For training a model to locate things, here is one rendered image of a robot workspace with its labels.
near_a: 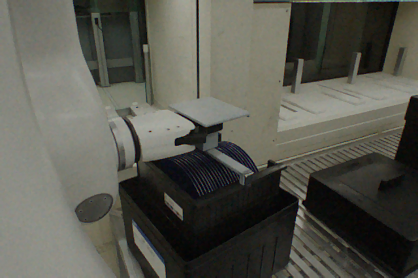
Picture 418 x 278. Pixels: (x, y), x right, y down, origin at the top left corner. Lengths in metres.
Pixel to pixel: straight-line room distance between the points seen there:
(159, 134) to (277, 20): 0.59
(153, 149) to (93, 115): 0.15
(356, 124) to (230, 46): 0.74
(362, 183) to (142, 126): 0.60
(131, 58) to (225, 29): 0.96
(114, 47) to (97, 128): 1.35
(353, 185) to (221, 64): 0.46
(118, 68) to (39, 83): 1.36
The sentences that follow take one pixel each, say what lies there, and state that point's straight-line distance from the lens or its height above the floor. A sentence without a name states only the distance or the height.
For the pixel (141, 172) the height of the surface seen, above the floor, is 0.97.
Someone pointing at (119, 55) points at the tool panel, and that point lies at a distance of 1.69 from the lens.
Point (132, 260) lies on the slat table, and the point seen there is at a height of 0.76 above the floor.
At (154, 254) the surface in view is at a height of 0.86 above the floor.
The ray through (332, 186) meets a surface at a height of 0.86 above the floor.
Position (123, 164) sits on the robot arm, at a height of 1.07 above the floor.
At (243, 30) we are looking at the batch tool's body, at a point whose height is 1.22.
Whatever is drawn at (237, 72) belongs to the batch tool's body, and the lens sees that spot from 0.84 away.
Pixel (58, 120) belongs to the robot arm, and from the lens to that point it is 0.34.
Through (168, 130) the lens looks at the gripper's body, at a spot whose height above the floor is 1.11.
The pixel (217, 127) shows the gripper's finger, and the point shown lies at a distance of 0.54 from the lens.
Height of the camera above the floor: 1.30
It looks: 25 degrees down
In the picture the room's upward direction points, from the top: straight up
